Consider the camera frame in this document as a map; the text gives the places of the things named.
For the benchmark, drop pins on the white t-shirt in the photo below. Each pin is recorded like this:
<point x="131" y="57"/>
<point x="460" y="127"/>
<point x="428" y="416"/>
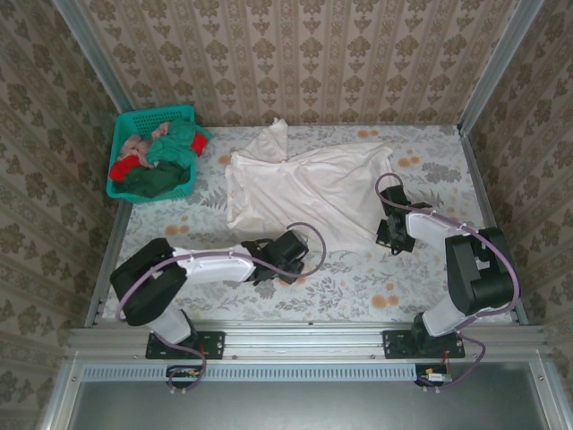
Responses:
<point x="304" y="188"/>

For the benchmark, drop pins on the teal plastic basket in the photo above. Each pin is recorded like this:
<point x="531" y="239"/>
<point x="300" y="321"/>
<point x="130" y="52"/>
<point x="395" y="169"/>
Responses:
<point x="147" y="117"/>

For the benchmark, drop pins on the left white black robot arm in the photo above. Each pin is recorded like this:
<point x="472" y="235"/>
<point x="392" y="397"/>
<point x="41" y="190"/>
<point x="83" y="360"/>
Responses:
<point x="143" y="286"/>

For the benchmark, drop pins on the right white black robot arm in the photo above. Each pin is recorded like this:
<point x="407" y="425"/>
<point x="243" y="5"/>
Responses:
<point x="474" y="277"/>

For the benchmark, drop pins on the floral patterned table cover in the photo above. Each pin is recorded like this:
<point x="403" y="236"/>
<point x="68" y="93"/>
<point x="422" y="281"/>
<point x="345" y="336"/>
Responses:
<point x="358" y="286"/>

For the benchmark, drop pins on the dark green t-shirt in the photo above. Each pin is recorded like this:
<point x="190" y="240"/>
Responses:
<point x="152" y="181"/>

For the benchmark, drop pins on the teal t-shirt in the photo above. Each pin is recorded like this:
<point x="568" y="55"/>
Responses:
<point x="172" y="145"/>

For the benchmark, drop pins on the black connector box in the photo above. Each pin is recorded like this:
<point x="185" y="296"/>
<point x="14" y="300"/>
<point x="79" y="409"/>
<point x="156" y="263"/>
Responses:
<point x="436" y="378"/>
<point x="179" y="378"/>

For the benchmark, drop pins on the grey metal panel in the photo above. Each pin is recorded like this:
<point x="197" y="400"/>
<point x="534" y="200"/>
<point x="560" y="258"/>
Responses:
<point x="291" y="407"/>

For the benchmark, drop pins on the pile of coloured clothes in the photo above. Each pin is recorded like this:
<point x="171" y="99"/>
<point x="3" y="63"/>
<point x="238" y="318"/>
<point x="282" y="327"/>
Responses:
<point x="121" y="169"/>

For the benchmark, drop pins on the aluminium mounting rail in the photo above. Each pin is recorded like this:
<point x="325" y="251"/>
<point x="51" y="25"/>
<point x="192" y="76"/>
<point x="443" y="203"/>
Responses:
<point x="304" y="338"/>

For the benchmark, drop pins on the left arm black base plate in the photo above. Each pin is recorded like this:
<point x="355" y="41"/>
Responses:
<point x="212" y="345"/>

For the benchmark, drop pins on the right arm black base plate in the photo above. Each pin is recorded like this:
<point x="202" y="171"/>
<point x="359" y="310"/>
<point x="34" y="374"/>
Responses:
<point x="396" y="345"/>

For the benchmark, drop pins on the aluminium frame post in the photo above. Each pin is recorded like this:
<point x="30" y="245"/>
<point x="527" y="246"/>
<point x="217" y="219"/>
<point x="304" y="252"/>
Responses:
<point x="499" y="67"/>
<point x="100" y="67"/>

